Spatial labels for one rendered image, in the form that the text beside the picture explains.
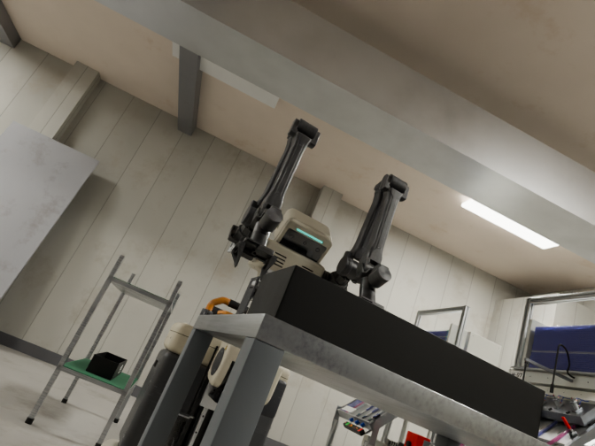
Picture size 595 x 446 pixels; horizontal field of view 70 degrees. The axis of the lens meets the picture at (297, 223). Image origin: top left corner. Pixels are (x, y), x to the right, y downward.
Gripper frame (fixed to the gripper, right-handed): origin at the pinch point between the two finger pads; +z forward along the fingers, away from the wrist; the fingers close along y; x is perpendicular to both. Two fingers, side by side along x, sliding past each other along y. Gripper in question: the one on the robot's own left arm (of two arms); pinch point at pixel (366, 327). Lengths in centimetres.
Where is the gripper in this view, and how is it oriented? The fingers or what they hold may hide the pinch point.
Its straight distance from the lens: 145.9
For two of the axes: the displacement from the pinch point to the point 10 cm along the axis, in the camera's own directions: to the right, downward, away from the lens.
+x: -5.0, 5.8, 6.5
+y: 8.6, 4.5, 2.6
